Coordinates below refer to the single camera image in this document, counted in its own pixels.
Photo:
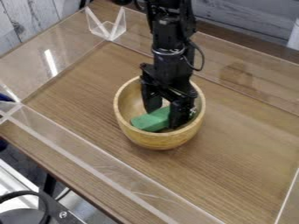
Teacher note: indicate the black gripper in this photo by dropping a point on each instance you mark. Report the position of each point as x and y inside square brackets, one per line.
[165, 79]

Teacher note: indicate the green rectangular block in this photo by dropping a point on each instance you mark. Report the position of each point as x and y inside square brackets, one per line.
[156, 121]

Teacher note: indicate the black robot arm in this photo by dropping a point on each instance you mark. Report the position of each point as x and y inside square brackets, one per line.
[171, 23]

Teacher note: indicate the brown wooden bowl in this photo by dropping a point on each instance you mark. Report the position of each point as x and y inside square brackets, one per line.
[128, 107]

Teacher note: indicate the white object at right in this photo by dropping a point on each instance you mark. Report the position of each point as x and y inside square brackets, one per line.
[294, 37]

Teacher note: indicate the black table leg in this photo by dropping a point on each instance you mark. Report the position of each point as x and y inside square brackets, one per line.
[49, 184]

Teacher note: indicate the blue object at edge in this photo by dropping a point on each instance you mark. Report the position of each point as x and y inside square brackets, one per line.
[5, 98]

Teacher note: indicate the clear acrylic enclosure wall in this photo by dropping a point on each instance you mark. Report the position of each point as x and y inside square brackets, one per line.
[233, 175]

